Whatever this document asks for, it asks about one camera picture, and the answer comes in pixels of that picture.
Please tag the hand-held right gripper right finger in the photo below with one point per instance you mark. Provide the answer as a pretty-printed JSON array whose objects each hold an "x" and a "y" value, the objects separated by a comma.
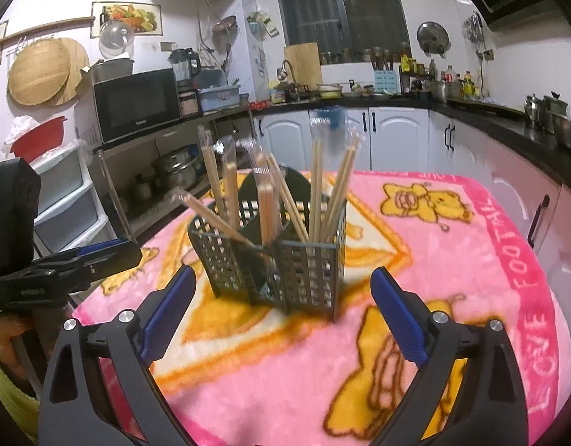
[{"x": 401, "y": 320}]

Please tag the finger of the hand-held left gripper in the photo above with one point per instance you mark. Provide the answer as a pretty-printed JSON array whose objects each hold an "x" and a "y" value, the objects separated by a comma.
[
  {"x": 102, "y": 247},
  {"x": 118, "y": 258}
]

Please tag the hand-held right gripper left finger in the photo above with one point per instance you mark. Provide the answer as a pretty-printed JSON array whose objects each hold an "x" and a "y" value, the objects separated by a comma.
[{"x": 169, "y": 316}]

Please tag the dark green perforated utensil holder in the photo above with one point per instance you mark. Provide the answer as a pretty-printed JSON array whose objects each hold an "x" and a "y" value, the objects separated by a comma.
[{"x": 308, "y": 274}]

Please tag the group of chopsticks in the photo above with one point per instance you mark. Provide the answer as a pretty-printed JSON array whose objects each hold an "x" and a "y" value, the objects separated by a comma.
[{"x": 266, "y": 213}]

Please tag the person's left forearm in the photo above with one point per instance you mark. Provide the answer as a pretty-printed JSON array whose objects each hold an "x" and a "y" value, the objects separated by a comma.
[{"x": 6, "y": 404}]

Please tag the small hanging steel utensils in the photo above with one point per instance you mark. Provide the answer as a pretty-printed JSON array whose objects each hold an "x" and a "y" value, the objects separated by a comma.
[{"x": 472, "y": 28}]

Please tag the person's left hand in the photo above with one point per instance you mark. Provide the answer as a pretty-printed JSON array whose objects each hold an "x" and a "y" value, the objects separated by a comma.
[{"x": 4, "y": 339}]

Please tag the white plastic drawer unit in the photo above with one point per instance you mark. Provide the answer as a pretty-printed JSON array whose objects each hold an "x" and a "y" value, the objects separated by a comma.
[{"x": 67, "y": 223}]

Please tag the red plastic basin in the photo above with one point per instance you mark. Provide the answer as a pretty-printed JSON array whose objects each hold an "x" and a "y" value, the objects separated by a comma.
[{"x": 39, "y": 137}]

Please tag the stack of steel pots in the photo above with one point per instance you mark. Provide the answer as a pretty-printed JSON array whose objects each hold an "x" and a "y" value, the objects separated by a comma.
[{"x": 174, "y": 169}]

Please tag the pink printed blanket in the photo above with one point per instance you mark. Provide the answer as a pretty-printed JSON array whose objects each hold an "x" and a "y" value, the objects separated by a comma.
[{"x": 276, "y": 381}]

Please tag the round bamboo tray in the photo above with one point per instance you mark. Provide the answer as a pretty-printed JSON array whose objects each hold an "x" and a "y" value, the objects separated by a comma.
[{"x": 39, "y": 72}]

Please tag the black microwave oven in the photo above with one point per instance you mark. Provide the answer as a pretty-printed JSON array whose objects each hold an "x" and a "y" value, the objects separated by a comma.
[{"x": 134, "y": 104}]

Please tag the metal kitchen shelf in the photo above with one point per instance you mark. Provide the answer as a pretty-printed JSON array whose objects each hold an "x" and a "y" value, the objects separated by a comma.
[{"x": 192, "y": 128}]

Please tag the round wooden board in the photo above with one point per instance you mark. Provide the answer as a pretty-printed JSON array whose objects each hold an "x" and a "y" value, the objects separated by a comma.
[{"x": 78, "y": 65}]

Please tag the grey pot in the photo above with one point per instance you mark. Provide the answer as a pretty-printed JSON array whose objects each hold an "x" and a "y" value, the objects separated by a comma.
[{"x": 111, "y": 70}]

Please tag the light blue plastic box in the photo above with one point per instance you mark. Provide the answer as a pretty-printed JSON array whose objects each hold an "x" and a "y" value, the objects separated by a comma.
[{"x": 218, "y": 100}]

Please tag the glass pot lid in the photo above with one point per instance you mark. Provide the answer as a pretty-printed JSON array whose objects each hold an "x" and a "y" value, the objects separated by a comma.
[{"x": 117, "y": 39}]

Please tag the steel cooking pot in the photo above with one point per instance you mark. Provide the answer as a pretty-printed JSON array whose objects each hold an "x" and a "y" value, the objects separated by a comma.
[{"x": 445, "y": 90}]

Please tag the light blue knife block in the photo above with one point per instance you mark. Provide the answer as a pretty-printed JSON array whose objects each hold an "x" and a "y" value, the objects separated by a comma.
[{"x": 386, "y": 82}]

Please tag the cluster of condiment bottles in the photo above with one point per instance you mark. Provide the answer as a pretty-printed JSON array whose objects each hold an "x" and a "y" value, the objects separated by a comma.
[{"x": 468, "y": 86}]

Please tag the steel faucet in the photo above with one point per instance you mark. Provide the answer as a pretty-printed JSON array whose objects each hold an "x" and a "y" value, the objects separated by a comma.
[{"x": 281, "y": 73}]

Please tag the steel kettle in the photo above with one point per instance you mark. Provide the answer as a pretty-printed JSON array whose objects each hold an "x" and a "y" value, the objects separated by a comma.
[{"x": 532, "y": 109}]

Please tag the hanging dark pan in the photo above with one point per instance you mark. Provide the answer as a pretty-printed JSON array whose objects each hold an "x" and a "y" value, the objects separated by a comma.
[{"x": 226, "y": 24}]

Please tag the steel lidded pot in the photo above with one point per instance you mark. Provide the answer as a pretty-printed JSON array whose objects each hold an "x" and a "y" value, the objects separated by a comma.
[{"x": 557, "y": 116}]

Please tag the wooden cutting board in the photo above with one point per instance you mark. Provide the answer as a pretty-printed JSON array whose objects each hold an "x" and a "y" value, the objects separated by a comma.
[{"x": 304, "y": 62}]

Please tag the row of jars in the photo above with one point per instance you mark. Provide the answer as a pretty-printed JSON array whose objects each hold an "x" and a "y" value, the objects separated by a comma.
[{"x": 345, "y": 55}]

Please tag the steel pot lid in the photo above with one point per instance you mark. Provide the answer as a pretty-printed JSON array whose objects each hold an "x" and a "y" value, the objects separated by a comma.
[{"x": 431, "y": 36}]

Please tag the dark framed window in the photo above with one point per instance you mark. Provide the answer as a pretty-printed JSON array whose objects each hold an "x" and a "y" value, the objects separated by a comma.
[{"x": 359, "y": 14}]

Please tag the wooden wall rail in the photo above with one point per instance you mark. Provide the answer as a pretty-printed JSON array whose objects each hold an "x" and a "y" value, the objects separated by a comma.
[{"x": 57, "y": 23}]

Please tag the fruit wall poster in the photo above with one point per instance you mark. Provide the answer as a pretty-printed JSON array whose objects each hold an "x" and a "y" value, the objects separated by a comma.
[{"x": 141, "y": 18}]

